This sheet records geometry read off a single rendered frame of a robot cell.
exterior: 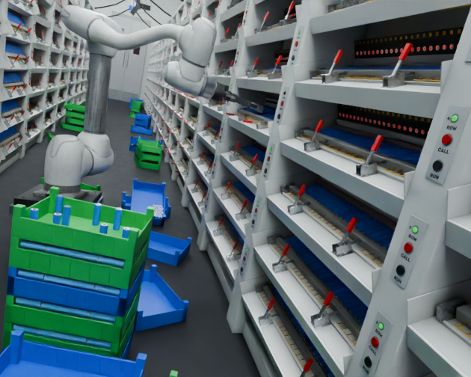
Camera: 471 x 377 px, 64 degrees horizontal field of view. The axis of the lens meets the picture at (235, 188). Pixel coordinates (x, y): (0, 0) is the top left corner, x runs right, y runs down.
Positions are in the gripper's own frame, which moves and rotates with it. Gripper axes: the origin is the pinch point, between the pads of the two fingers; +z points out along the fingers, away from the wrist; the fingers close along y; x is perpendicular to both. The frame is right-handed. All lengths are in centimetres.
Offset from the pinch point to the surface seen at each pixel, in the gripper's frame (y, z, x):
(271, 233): -47, 5, 40
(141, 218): -53, -40, 44
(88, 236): -70, -53, 45
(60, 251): -67, -58, 52
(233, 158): 4.2, 0.4, 25.4
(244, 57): 23.2, -6.3, -20.4
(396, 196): -105, -5, 9
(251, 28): 22.9, -7.7, -33.5
